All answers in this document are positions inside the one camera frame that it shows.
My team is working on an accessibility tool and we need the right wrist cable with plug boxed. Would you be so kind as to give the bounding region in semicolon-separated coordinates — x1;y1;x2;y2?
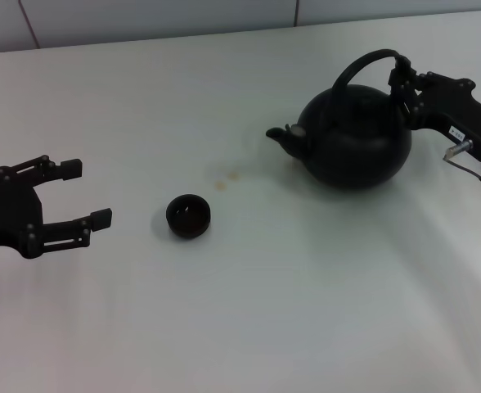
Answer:
443;138;481;201

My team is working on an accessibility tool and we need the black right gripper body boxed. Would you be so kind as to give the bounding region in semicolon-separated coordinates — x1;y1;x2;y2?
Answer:
411;71;481;161

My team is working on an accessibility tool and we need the small black teacup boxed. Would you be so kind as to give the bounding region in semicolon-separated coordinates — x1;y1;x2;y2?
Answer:
165;193;212;239

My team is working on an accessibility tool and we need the black round teapot with handle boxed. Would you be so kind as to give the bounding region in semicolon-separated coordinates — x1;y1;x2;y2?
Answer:
265;48;412;192

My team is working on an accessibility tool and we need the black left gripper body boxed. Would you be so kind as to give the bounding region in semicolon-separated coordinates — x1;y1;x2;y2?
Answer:
0;165;46;260

